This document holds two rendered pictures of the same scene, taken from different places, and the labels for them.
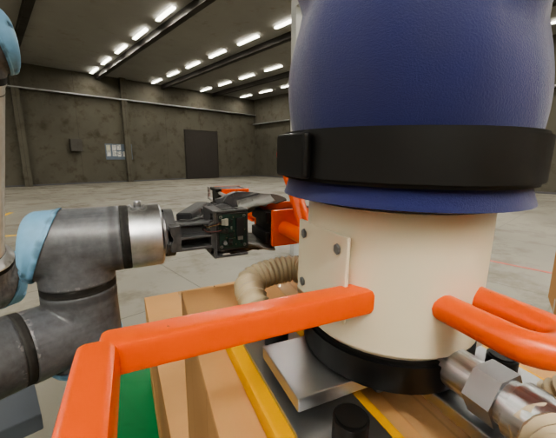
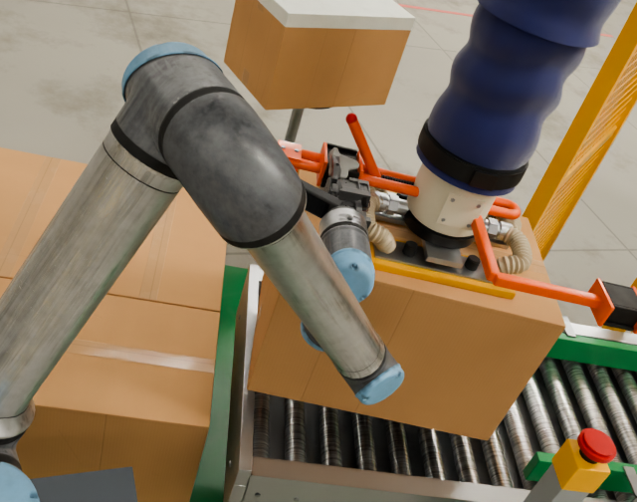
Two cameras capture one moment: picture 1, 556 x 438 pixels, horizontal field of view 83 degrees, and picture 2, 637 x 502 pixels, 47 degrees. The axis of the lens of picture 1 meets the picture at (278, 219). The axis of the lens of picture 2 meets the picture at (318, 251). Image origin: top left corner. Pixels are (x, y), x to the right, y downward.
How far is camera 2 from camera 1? 1.44 m
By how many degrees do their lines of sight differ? 73
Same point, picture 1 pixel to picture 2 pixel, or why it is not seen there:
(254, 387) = (432, 273)
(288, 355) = (437, 253)
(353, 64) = (518, 154)
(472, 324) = (503, 213)
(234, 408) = (428, 286)
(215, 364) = (396, 280)
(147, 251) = not seen: hidden behind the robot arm
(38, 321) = not seen: hidden behind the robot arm
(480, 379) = (493, 226)
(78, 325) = not seen: hidden behind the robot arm
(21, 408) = (107, 484)
